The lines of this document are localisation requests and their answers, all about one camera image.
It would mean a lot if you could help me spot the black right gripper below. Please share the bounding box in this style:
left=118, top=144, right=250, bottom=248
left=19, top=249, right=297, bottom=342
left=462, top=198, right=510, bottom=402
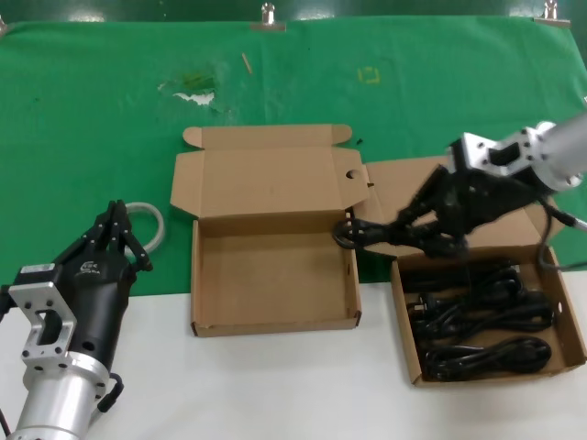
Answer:
left=393, top=167, right=541, bottom=258

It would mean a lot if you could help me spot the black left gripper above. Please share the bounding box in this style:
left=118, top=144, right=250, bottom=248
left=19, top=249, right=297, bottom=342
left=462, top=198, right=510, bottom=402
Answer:
left=17, top=199, right=155, bottom=368

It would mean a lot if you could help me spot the open brown cardboard box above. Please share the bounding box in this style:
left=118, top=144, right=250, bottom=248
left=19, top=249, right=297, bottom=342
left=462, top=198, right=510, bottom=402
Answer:
left=170, top=123, right=371, bottom=339
left=365, top=155, right=587, bottom=389

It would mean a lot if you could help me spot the clear tape roll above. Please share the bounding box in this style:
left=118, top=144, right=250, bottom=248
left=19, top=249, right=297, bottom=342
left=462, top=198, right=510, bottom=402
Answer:
left=123, top=201, right=165, bottom=252

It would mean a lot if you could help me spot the green table cloth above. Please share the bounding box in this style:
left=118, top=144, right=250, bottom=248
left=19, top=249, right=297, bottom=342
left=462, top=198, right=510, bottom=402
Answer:
left=0, top=16, right=587, bottom=300

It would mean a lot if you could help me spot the clear tape patch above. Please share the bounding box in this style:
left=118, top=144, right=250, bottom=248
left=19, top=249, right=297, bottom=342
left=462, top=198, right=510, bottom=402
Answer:
left=157, top=59, right=233, bottom=112

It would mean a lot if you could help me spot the silver binder clip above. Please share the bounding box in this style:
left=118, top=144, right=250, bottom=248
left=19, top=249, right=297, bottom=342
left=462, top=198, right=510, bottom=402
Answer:
left=249, top=2, right=288, bottom=33
left=534, top=0, right=572, bottom=28

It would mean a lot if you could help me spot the right arm cable with connector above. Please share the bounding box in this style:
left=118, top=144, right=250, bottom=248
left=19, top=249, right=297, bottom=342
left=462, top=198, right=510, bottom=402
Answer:
left=536, top=194, right=587, bottom=272

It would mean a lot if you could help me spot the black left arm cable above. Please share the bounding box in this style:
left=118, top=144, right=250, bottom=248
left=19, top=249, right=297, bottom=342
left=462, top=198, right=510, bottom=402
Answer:
left=97, top=371, right=125, bottom=413

